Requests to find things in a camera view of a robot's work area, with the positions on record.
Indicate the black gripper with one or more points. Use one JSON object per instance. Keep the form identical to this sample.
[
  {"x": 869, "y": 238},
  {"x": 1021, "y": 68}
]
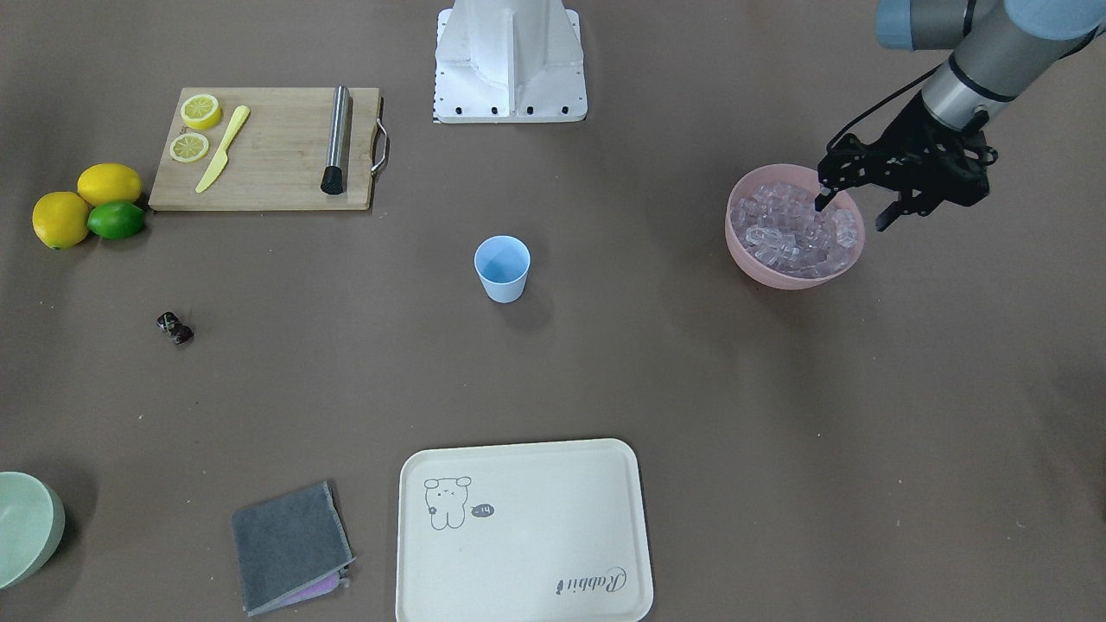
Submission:
[{"x": 911, "y": 138}]

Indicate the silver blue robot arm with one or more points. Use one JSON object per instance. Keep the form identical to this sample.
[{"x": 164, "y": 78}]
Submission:
[{"x": 997, "y": 48}]

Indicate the pink bowl of ice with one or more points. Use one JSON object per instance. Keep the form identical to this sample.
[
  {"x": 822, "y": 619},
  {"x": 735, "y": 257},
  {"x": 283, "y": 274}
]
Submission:
[{"x": 775, "y": 234}]

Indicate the light blue plastic cup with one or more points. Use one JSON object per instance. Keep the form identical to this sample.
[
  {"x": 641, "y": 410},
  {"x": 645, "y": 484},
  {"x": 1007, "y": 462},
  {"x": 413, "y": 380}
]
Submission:
[{"x": 503, "y": 263}]

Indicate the cream rabbit serving tray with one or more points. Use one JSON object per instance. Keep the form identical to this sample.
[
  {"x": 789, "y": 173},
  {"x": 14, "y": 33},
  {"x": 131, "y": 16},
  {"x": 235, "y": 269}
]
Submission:
[{"x": 541, "y": 531}]

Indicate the steel muddler black tip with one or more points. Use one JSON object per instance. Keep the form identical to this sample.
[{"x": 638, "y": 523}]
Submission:
[{"x": 333, "y": 178}]

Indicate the yellow plastic knife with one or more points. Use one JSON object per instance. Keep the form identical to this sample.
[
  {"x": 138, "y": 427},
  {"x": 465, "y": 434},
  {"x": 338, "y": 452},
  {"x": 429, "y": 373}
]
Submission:
[{"x": 220, "y": 157}]

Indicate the bamboo cutting board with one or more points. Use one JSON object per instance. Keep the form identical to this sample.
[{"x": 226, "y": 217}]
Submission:
[{"x": 278, "y": 158}]

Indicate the grey folded cloth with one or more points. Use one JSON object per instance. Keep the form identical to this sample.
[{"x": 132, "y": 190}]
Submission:
[{"x": 290, "y": 549}]

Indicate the lemon slice upper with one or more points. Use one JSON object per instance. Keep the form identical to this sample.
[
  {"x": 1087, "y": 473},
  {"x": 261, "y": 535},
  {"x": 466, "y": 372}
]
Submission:
[{"x": 202, "y": 111}]

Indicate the lemon slice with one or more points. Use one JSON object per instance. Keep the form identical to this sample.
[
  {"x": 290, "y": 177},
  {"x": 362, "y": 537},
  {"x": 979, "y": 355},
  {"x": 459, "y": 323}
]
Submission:
[
  {"x": 188, "y": 147},
  {"x": 202, "y": 111}
]

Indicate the lemon slice lower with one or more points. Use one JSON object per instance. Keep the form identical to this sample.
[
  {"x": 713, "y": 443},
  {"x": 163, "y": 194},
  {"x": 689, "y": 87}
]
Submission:
[{"x": 188, "y": 147}]

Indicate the green lime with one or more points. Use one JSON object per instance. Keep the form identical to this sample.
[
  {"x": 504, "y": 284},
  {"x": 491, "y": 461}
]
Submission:
[{"x": 117, "y": 219}]

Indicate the yellow lemon upper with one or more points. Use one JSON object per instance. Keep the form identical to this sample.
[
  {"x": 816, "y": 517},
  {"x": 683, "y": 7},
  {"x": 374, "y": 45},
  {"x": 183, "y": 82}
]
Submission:
[{"x": 108, "y": 182}]

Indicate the yellow lemon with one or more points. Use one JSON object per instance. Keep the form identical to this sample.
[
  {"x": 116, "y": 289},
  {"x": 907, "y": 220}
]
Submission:
[
  {"x": 60, "y": 220},
  {"x": 108, "y": 182}
]

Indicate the yellow lemon lower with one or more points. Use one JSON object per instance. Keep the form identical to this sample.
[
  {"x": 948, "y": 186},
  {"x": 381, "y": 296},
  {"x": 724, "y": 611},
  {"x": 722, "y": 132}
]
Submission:
[{"x": 60, "y": 220}]

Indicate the mint green bowl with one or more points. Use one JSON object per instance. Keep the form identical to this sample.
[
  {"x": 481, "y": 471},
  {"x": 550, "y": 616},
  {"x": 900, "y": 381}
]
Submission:
[{"x": 32, "y": 523}]

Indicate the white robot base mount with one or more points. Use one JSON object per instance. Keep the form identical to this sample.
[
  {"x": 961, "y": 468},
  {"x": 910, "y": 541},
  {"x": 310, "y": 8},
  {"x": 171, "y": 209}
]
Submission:
[{"x": 502, "y": 62}]

